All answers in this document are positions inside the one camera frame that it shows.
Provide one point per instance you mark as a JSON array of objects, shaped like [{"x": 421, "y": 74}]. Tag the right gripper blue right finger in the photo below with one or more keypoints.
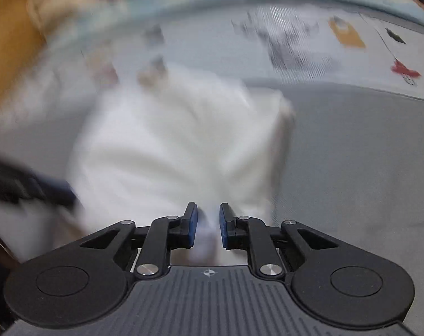
[{"x": 253, "y": 236}]

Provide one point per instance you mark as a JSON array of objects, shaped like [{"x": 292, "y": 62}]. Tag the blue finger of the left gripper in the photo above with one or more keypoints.
[{"x": 58, "y": 192}]

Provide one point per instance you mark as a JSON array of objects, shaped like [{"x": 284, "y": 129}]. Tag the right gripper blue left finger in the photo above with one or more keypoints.
[{"x": 160, "y": 238}]

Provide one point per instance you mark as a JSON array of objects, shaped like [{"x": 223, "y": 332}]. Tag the white long-sleeve shirt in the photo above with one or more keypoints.
[{"x": 145, "y": 152}]

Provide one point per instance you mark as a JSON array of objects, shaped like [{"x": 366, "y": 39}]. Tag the printed deer bed sheet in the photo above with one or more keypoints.
[{"x": 292, "y": 42}]

